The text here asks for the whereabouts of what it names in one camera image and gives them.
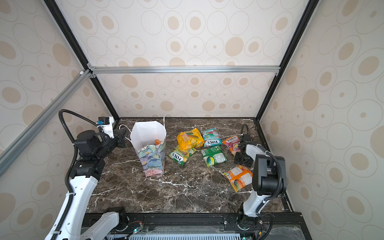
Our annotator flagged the green snack bag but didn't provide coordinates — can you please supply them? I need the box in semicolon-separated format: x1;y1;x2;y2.
201;146;228;167

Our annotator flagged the floral white paper bag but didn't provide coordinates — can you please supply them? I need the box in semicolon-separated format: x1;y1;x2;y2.
119;121;167;178

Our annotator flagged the green Fox's candy bag small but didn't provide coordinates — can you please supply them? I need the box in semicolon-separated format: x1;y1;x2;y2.
169;146;197;166

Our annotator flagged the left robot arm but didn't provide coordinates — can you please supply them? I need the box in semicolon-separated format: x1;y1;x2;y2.
46;109;129;240

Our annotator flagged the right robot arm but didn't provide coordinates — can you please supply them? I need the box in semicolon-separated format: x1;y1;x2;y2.
235;124;287;224

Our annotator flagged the pink Fox's candy bag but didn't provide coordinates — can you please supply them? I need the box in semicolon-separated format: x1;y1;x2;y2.
223;136;241;156

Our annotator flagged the teal Fox's candy bag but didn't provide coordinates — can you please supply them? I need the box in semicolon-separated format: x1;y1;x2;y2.
202;128;222;148

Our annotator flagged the yellow snack bag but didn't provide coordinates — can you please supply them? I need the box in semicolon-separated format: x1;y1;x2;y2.
177;128;204;152

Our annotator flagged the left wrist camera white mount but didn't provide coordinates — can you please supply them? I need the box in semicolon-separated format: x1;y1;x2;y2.
97;117;115;139

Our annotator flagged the horizontal aluminium rail back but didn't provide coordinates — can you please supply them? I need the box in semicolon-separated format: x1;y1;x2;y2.
91;66;280;74

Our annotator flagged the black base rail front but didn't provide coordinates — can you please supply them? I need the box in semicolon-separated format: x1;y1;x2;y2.
105;213;312;240

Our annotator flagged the aluminium rail left side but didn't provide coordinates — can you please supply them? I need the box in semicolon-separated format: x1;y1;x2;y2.
1;70;91;175

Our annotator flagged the black frame post left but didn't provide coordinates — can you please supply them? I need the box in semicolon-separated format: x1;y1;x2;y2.
43;0;120;120

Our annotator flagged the black frame post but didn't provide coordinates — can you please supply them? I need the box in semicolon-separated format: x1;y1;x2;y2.
43;0;120;120
256;0;320;123

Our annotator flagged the black frame post right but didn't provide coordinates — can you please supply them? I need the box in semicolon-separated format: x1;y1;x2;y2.
256;0;320;123

